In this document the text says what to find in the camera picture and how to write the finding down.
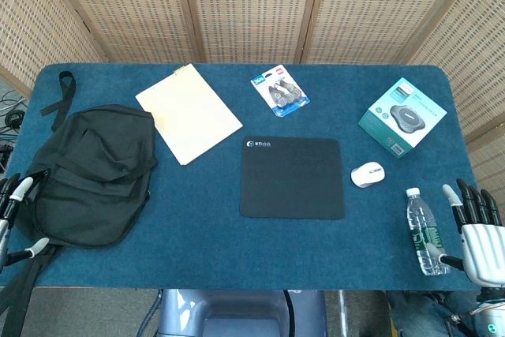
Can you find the beige notepad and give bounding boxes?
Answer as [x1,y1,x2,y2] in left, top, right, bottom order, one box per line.
[134,63,244,167]

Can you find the blue blister pack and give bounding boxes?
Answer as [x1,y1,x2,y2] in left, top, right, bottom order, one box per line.
[249,67,312,118]

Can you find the black backpack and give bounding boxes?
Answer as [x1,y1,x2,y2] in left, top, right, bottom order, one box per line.
[0,71,159,337]

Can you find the blue table mat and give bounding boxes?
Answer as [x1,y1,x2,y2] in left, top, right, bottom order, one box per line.
[0,62,488,292]

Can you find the woven folding screen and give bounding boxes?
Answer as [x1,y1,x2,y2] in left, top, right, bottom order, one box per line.
[0,0,505,243]

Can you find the speakerphone product box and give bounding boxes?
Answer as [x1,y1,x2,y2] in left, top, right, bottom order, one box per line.
[357,77,448,159]

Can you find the white computer mouse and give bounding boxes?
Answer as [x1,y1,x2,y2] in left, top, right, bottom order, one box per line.
[350,160,387,189]

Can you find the black mouse pad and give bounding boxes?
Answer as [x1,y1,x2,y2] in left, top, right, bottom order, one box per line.
[239,136,346,220]

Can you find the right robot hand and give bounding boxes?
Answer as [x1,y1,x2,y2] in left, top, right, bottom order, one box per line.
[428,178,505,289]

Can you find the clear plastic water bottle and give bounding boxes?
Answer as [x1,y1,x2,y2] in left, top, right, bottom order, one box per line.
[406,187,451,276]

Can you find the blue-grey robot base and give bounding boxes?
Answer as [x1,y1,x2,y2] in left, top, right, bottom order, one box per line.
[156,288,328,337]

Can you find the black floor cables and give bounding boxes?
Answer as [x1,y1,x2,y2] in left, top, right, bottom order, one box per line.
[0,88,29,174]

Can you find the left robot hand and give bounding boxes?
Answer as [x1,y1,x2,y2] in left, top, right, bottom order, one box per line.
[0,173,51,274]

